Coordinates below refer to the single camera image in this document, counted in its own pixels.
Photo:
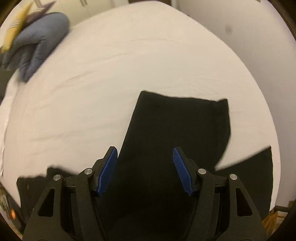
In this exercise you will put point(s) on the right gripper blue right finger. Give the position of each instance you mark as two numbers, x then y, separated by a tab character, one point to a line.
223	209

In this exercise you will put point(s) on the white bed mattress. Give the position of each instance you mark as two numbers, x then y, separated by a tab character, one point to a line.
81	100

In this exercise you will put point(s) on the yellow cushion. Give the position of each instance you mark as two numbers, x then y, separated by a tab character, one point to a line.
15	27

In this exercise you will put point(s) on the purple cushion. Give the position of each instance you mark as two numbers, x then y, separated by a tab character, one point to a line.
38	13

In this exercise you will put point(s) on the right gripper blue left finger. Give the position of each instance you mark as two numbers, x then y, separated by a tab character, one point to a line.
67	209

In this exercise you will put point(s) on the black denim pants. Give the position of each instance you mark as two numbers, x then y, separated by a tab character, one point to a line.
145	199

